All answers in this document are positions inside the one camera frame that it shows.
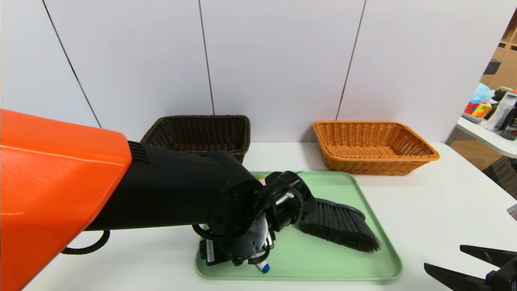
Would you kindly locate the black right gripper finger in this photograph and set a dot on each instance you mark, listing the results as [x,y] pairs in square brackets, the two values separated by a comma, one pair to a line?
[488,254]
[448,277]

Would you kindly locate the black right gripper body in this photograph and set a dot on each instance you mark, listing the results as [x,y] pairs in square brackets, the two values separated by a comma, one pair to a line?
[493,278]

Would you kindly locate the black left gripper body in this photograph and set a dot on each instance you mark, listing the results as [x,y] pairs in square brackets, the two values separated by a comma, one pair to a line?
[213,253]

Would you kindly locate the white marker with blue cap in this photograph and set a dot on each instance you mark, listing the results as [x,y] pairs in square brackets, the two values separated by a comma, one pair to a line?
[263,266]

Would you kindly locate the orange and black left arm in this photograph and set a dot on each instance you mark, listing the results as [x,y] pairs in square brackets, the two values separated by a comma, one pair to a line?
[161,190]

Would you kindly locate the dark brown wicker basket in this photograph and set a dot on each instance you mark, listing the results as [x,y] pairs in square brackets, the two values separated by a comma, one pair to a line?
[194,133]

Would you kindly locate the orange wicker basket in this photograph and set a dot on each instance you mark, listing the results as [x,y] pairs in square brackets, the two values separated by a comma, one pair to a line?
[371,145]

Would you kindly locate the light green plastic tray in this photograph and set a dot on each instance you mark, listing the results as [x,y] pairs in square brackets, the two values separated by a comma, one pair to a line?
[303,250]

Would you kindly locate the white side table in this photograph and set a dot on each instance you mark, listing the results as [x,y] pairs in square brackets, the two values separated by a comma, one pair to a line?
[484,137]

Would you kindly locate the dark bottle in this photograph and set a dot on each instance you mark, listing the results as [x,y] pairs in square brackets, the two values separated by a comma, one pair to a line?
[512,125]

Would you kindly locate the grey remote control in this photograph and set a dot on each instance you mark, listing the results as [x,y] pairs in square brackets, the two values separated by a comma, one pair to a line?
[470,118]

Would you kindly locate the white plastic bottle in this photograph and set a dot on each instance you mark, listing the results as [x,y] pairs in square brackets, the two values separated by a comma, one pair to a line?
[501,111]

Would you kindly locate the colourful toy cube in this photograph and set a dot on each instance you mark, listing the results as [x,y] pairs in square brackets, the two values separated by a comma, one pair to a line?
[477,109]

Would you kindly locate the black round container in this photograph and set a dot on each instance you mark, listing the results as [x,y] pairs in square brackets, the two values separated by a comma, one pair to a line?
[501,93]

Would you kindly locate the blue plastic bag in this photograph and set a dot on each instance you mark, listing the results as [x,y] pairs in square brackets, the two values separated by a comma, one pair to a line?
[482,93]

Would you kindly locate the wooden cabinet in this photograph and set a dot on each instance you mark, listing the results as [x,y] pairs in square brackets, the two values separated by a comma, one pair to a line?
[507,60]

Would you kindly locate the dark wall box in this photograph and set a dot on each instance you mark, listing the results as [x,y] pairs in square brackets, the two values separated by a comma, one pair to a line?
[492,67]

